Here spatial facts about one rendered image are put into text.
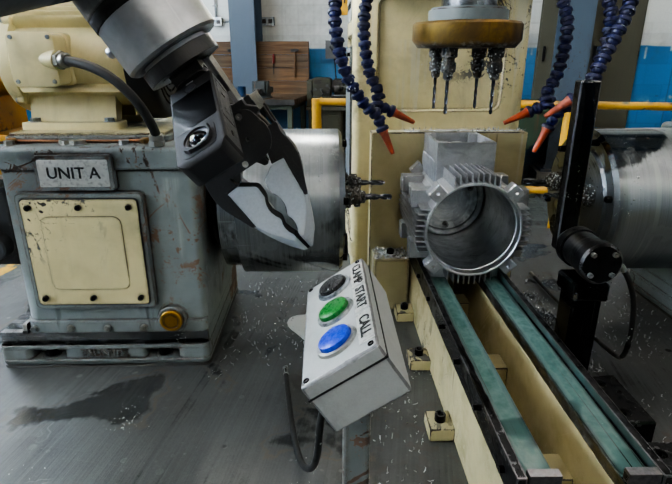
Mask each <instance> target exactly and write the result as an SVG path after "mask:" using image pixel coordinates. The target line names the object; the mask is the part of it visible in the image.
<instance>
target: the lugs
mask: <svg viewBox="0 0 672 484"><path fill-rule="evenodd" d="M409 170H410V172H411V173H422V172H423V165H422V164H421V163H420V161H419V160H417V161H416V162H415V163H414V164H413V165H412V166H411V167H410V168H409ZM504 190H505V191H506V192H507V193H508V194H509V195H510V196H511V197H512V198H513V200H514V201H515V202H516V203H517V202H518V201H519V200H520V199H522V198H523V197H524V196H525V195H526V194H525V193H524V191H523V190H522V189H521V188H520V187H519V186H518V185H517V184H516V183H514V182H513V181H512V182H510V183H509V184H508V185H507V186H506V187H505V188H504ZM426 193H427V194H428V196H429V197H430V198H431V199H432V200H433V201H434V202H435V203H438V202H439V201H440V200H441V199H442V198H443V197H444V196H445V195H446V194H448V192H447V191H446V190H445V189H444V188H443V187H442V186H441V185H440V184H439V183H438V182H436V183H435V184H434V185H433V186H432V187H430V188H429V189H428V190H427V191H426ZM422 263H423V265H424V267H425V268H426V269H427V270H428V271H429V272H430V273H431V274H432V275H435V274H436V273H437V272H438V271H439V270H440V269H442V267H441V266H440V265H439V264H438V263H437V262H436V261H435V260H434V259H433V258H432V257H431V256H430V254H429V255H428V256H427V257H426V258H425V259H424V260H423V261H422ZM516 266H517V264H516V263H515V262H514V261H513V260H512V259H511V258H509V259H508V260H507V261H506V262H505V263H503V264H502V265H501V266H499V267H498V268H499V269H500V270H501V271H502V272H503V273H504V274H507V273H508V272H510V271H511V270H512V269H513V268H514V267H516Z"/></svg>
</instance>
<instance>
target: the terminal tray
mask: <svg viewBox="0 0 672 484"><path fill-rule="evenodd" d="M431 133H434V134H431ZM441 141H446V142H441ZM486 141H490V142H486ZM496 147H497V142H495V141H493V140H491V139H489V138H487V137H485V136H483V135H481V134H479V133H477V132H425V135H424V151H423V157H422V165H423V171H424V173H425V172H426V174H427V176H428V177H430V178H429V179H431V180H432V182H434V181H437V180H439V179H440V178H442V177H443V170H444V167H445V168H446V169H447V170H448V171H449V166H451V167H453V168H454V166H455V164H456V165H457V166H458V167H460V163H461V164H462V165H464V166H465V163H467V164H468V165H469V166H470V164H471V163H472V164H473V165H474V166H475V165H476V164H477V165H479V166H480V167H481V165H482V166H483V167H485V168H486V167H487V168H489V169H490V170H492V171H493V172H494V168H495V157H496Z"/></svg>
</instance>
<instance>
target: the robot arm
mask: <svg viewBox="0 0 672 484"><path fill-rule="evenodd" d="M70 1H72V2H73V4H74V5H75V6H76V8H77V9H78V10H79V12H80V13H81V14H82V16H83V17H84V18H85V20H86V21H87V22H88V23H89V25H90V26H91V27H92V29H93V30H94V31H95V33H96V34H97V35H98V36H99V37H100V38H101V39H102V40H103V41H104V43H105V44H106V45H107V47H108V48H107V49H106V50H105V53H106V55H107V56H108V57H109V58H111V59H114V58H116V59H117V60H118V62H119V63H120V64H121V65H122V67H123V68H124V69H125V71H126V72H127V73H128V75H129V76H130V77H131V78H141V77H143V78H144V79H145V80H146V82H147V83H148V85H149V86H150V87H151V89H152V90H153V91H155V90H158V89H160V88H162V87H164V86H166V85H168V84H170V83H171V82H172V83H173V84H174V86H175V87H176V88H177V92H175V93H174V94H172V95H171V96H170V101H171V111H172V121H173V131H174V140H175V150H176V160H177V167H178V168H179V169H180V170H181V171H183V172H184V173H185V174H186V175H187V176H188V177H189V178H190V179H191V180H192V181H193V182H194V183H195V184H196V185H197V186H199V187H201V186H203V185H204V184H205V186H206V188H207V190H208V192H209V194H210V195H211V197H212V198H213V200H214V201H215V202H216V203H217V204H218V205H219V206H220V207H221V208H222V209H223V210H225V211H226V212H228V213H229V214H231V215H232V216H234V217H236V218H237V219H239V220H241V221H242V222H244V223H245V224H247V225H249V226H250V227H252V228H255V229H257V230H259V231H260V232H262V233H264V234H266V235H267V236H269V237H271V238H273V239H275V240H277V241H279V242H281V243H284V244H286V245H289V246H292V247H295V248H299V249H302V250H306V249H308V248H309V247H311V246H312V245H313V242H314V231H315V225H314V217H313V211H312V206H311V202H310V197H309V192H308V189H307V187H306V181H305V176H304V170H303V164H302V160H301V156H300V153H299V151H298V149H297V147H296V145H295V143H294V142H293V140H292V139H291V138H290V137H289V136H287V135H286V133H285V131H284V130H283V128H282V127H281V125H280V124H279V122H278V121H277V119H276V118H275V116H274V115H273V113H272V112H271V111H270V109H269V108H268V106H267V105H266V103H265V102H264V100H263V99H262V97H261V96H260V94H259V93H258V91H257V90H256V91H254V92H253V93H251V94H250V95H249V94H248V95H247V96H246V97H244V98H242V97H241V96H240V94H239V93H238V91H237V90H236V89H235V87H234V86H233V84H232V83H231V81H230V80H229V78H228V77H227V75H226V74H225V73H224V71H223V70H222V68H221V67H220V65H219V64H218V62H217V61H216V59H215V58H214V57H213V55H212V53H213V52H215V51H216V49H217V48H218V47H219V46H218V44H217V43H216V41H215V40H214V39H213V37H212V36H211V34H210V33H209V32H210V31H211V30H212V28H213V27H214V22H215V20H214V18H213V17H212V15H211V14H210V12H209V11H208V9H207V8H206V6H205V5H204V3H203V2H202V0H0V17H4V16H8V15H13V14H17V13H21V12H26V11H30V10H34V9H39V8H43V7H48V6H52V5H56V4H60V3H66V2H70ZM261 108H262V110H263V111H264V113H265V114H266V116H267V117H268V119H269V120H270V122H271V124H270V123H269V121H268V120H267V119H266V118H265V117H264V116H262V115H261V114H260V113H259V110H260V109H261ZM267 153H268V155H269V157H268V156H267ZM269 158H270V159H269ZM269 161H271V163H272V164H271V167H270V169H269V171H268V174H267V176H266V179H265V183H266V185H267V187H268V188H269V189H270V191H271V192H272V193H273V194H274V195H276V196H278V197H280V198H281V199H282V201H283V202H284V204H285V208H286V213H287V215H288V216H289V217H290V218H291V219H292V220H293V221H294V222H295V224H296V227H297V230H295V229H294V228H292V227H291V226H290V225H288V224H287V223H286V221H285V218H284V216H283V215H282V213H280V212H279V211H277V210H275V208H274V207H273V205H272V204H271V203H270V202H269V201H268V195H267V193H266V191H265V190H264V188H263V187H262V186H261V184H259V183H257V182H248V181H247V180H246V179H244V178H243V171H244V170H246V169H247V168H249V167H250V166H252V165H253V164H255V163H256V162H257V163H260V164H262V165H267V164H268V163H269Z"/></svg>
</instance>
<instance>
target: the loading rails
mask: <svg viewBox="0 0 672 484"><path fill-rule="evenodd" d="M424 259H425V258H409V260H410V263H409V283H408V302H401V304H395V305H394V314H395V318H396V321H397V322H413V321H414V324H415V327H416V330H417V333H418V336H419V339H420V342H421V345H422V347H420V346H417V347H415V348H407V355H406V357H407V361H408V365H409V368H410V370H411V371H425V370H430V371H431V374H432V377H433V380H434V383H435V386H436V389H437V392H438V395H439V398H440V401H441V404H442V407H443V410H444V411H441V410H437V411H425V417H424V423H425V427H426V430H427V434H428V437H429V440H430V441H454V442H455V445H456V448H457V451H458V454H459V457H460V460H461V463H462V466H463V469H464V472H465V475H466V477H467V480H468V483H469V484H672V472H671V470H670V469H669V468H668V467H667V466H666V464H665V463H664V462H663V461H662V460H661V458H660V457H659V456H658V455H657V454H656V452H655V451H654V450H653V449H652V448H651V446H650V445H649V444H648V443H647V442H646V440H645V439H644V438H643V437H642V436H641V434H640V433H639V432H638V431H637V430H636V429H635V427H634V426H633V425H632V424H631V423H630V421H629V420H628V419H627V418H626V417H625V415H624V414H623V413H622V412H621V411H620V409H619V408H618V407H617V406H616V405H615V403H614V402H613V401H612V400H611V399H610V397H609V396H608V395H607V394H606V393H605V391H604V390H603V389H602V388H601V387H600V386H599V384H598V383H597V382H596V381H595V380H594V378H593V377H592V376H591V375H590V374H589V372H588V371H587V370H586V369H585V368H584V366H583V365H582V364H581V363H580V362H579V360H578V359H577V358H576V357H575V356H574V354H573V353H572V352H571V351H570V350H569V348H568V347H567V346H566V345H565V344H564V342H563V341H562V340H561V339H560V338H559V337H558V335H557V334H556V333H555V332H554V331H553V329H552V328H551V327H550V326H549V325H548V323H547V322H546V321H545V320H544V319H543V317H542V316H541V315H540V314H539V313H538V311H537V310H536V309H535V308H534V307H533V305H532V304H531V303H530V302H529V301H528V299H527V298H526V297H525V296H524V295H523V293H522V292H521V291H520V290H519V289H518V288H517V286H516V285H515V284H514V283H513V282H512V280H511V279H510V278H509V277H508V276H507V274H504V273H503V272H502V271H501V270H500V269H499V268H498V275H497V277H491V280H489V278H488V277H486V281H485V282H484V281H483V279H482V278H481V279H480V283H478V281H477V280H476V278H475V284H473V282H472V281H471V279H470V282H469V284H468V283H467V282H466V280H465V279H464V284H463V283H462V282H461V280H460V279H459V283H457V282H456V280H455V278H454V287H453V290H452V289H451V287H450V285H449V283H448V281H447V279H446V278H445V277H430V275H429V273H428V271H427V269H426V268H425V267H424V265H423V263H422V261H423V260H424Z"/></svg>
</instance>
